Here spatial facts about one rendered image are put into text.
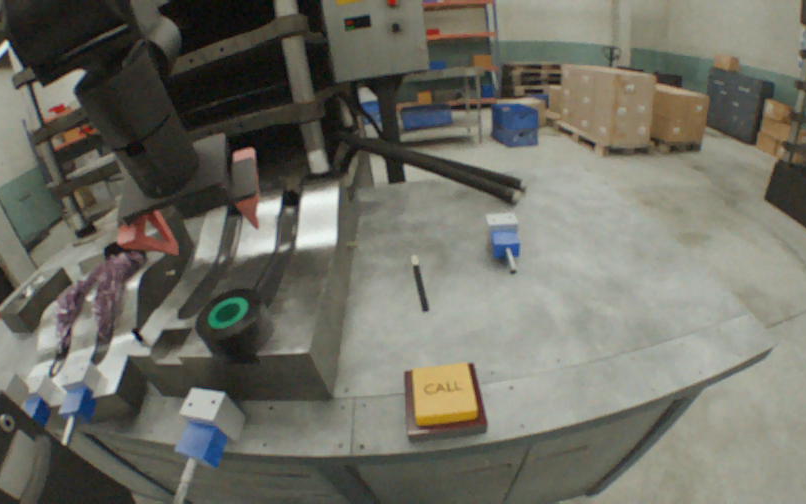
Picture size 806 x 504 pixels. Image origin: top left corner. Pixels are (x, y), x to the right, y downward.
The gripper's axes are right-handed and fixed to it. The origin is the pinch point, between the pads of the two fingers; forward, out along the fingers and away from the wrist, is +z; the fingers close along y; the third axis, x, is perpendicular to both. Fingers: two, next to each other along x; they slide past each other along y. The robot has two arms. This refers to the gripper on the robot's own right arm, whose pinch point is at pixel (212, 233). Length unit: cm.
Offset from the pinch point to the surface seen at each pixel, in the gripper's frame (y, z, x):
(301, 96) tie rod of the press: -14, 24, -61
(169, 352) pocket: 13.1, 11.6, 6.6
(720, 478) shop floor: -105, 64, 93
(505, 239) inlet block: -38.2, 16.0, 2.8
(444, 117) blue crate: -181, 210, -269
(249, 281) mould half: 0.5, 13.0, -1.0
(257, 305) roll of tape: -2.7, 4.3, 7.4
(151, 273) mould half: 22.3, 19.8, -13.0
